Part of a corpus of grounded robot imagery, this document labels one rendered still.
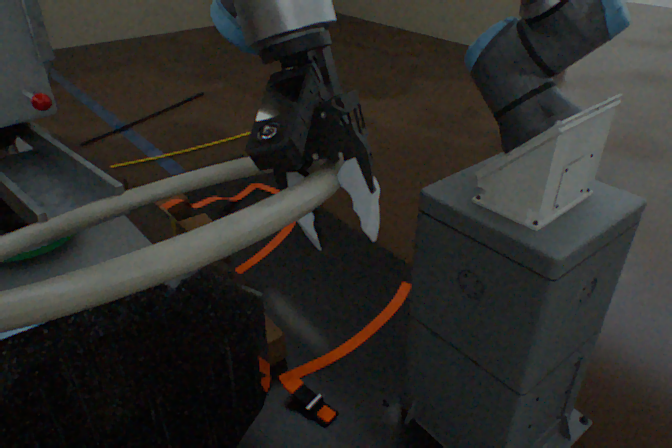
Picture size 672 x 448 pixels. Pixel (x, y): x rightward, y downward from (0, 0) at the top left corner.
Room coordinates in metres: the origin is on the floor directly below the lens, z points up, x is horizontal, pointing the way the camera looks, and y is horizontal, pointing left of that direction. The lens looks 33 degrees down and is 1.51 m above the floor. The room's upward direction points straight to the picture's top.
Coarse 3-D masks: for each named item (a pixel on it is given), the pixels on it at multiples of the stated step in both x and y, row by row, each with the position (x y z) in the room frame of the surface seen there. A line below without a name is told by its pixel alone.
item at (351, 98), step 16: (320, 32) 0.51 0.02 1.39; (272, 48) 0.50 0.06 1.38; (288, 48) 0.50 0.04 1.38; (304, 48) 0.50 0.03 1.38; (320, 48) 0.55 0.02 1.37; (288, 64) 0.52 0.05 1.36; (320, 64) 0.54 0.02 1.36; (320, 80) 0.51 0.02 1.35; (336, 80) 0.56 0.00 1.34; (320, 96) 0.50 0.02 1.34; (336, 96) 0.53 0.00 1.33; (352, 96) 0.53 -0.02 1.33; (320, 112) 0.48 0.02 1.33; (336, 112) 0.48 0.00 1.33; (320, 128) 0.48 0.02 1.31; (336, 128) 0.47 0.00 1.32; (320, 144) 0.48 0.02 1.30; (336, 144) 0.47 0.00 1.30; (304, 160) 0.48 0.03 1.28; (336, 160) 0.47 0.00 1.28
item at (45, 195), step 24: (48, 144) 0.89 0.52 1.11; (0, 168) 0.87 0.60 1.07; (24, 168) 0.86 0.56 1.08; (48, 168) 0.86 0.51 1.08; (72, 168) 0.83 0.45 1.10; (96, 168) 0.77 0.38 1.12; (0, 192) 0.75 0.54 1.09; (24, 192) 0.77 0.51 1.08; (48, 192) 0.77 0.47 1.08; (72, 192) 0.77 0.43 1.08; (96, 192) 0.77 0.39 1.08; (120, 192) 0.71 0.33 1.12; (24, 216) 0.68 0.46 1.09; (48, 216) 0.69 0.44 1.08
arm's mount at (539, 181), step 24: (576, 120) 1.05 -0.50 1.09; (600, 120) 1.13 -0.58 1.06; (528, 144) 1.05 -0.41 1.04; (552, 144) 1.01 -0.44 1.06; (576, 144) 1.07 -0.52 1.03; (600, 144) 1.15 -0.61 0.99; (504, 168) 1.09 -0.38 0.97; (528, 168) 1.04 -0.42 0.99; (552, 168) 1.01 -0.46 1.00; (576, 168) 1.08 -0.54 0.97; (504, 192) 1.08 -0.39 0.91; (528, 192) 1.03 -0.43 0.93; (552, 192) 1.03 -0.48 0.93; (576, 192) 1.11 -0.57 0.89; (504, 216) 1.06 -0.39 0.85; (528, 216) 1.03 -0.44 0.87; (552, 216) 1.05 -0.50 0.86
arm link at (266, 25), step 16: (240, 0) 0.51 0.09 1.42; (256, 0) 0.50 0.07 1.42; (272, 0) 0.50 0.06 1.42; (288, 0) 0.50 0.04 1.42; (304, 0) 0.50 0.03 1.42; (320, 0) 0.51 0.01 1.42; (240, 16) 0.52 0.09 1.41; (256, 16) 0.50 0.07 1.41; (272, 16) 0.50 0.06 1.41; (288, 16) 0.49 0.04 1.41; (304, 16) 0.50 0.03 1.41; (320, 16) 0.51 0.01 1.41; (256, 32) 0.50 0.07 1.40; (272, 32) 0.49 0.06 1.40; (288, 32) 0.49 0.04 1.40; (304, 32) 0.51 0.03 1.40
